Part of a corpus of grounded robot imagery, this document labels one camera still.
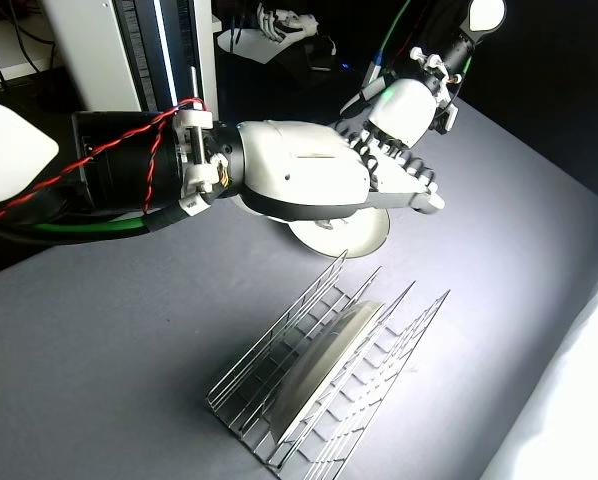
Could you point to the white background desk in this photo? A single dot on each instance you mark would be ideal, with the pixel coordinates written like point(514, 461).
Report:
point(14, 60)

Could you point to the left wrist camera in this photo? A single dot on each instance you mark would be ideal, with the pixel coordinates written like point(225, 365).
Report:
point(446, 120)

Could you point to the white skeletal hand model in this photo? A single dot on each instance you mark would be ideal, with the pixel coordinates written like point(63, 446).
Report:
point(299, 22)

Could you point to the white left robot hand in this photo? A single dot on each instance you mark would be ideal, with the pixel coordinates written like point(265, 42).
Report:
point(404, 110)

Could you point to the white plate with dark rim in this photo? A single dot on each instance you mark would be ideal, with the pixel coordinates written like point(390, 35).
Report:
point(324, 370)
point(354, 240)

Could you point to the dark device with white edge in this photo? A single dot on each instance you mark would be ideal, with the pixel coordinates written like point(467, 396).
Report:
point(321, 55)

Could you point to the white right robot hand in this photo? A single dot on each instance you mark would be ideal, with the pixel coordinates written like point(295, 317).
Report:
point(304, 170)

